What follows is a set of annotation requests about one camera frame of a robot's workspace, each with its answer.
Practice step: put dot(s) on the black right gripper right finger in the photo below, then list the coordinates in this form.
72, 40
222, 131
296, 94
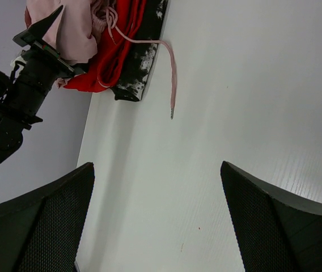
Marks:
276, 230

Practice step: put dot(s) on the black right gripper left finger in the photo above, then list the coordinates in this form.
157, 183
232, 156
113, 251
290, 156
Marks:
41, 230

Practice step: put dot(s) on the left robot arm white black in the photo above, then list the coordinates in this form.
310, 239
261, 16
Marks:
13, 122

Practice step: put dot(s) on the folded black patterned trousers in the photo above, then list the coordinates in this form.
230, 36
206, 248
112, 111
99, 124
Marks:
137, 68

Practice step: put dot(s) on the folded red trousers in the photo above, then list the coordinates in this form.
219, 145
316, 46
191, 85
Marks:
113, 22

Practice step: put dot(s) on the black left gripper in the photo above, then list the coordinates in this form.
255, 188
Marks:
44, 65

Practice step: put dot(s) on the light pink trousers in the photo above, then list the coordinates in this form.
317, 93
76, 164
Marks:
75, 41

